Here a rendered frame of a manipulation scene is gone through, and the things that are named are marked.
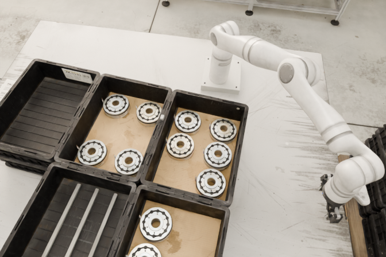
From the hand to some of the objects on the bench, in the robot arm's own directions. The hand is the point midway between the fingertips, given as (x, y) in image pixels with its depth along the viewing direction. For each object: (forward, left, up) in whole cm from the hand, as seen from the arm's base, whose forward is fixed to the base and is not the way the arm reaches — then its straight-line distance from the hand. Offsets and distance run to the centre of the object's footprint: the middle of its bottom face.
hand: (324, 202), depth 99 cm
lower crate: (-5, -106, -18) cm, 107 cm away
